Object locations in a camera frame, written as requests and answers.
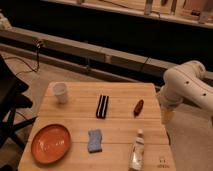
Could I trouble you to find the clear plastic bottle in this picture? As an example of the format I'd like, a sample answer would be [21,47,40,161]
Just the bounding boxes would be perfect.
[129,129,145,171]

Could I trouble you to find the black cable on floor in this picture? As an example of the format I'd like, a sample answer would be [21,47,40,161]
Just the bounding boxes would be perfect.
[3,40,44,76]

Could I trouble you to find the wooden table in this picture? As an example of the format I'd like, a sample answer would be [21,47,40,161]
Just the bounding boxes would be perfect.
[18,82,176,171]

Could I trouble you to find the red pepper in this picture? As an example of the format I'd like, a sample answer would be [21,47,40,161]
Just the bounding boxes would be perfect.
[133,99,144,117]

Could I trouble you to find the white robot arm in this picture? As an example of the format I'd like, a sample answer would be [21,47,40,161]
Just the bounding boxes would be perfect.
[157,60,213,124]

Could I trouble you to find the black white striped block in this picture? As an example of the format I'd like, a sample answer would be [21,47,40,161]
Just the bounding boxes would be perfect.
[96,95,109,119]

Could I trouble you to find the orange ceramic bowl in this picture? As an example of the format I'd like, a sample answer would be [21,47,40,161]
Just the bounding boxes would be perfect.
[31,124,71,164]

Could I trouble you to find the blue sponge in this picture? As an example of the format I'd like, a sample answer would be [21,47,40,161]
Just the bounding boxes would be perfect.
[87,129,102,153]

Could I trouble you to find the white paper cup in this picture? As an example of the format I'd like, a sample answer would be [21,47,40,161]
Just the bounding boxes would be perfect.
[53,83,68,104]

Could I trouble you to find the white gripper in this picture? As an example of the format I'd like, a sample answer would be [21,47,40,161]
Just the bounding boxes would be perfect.
[160,102,176,125]

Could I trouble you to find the black office chair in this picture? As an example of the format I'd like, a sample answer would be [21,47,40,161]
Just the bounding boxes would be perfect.
[0,54,35,149]

